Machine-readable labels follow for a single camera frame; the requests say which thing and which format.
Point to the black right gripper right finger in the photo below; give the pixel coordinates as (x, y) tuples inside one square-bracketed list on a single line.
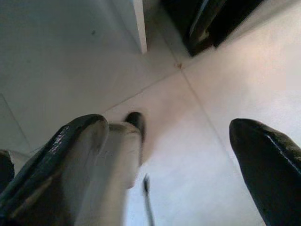
[(265, 169)]

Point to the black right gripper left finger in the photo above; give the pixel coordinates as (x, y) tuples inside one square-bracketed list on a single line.
[(54, 164)]

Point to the black cabinet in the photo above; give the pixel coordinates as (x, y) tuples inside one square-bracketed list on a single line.
[(211, 21)]

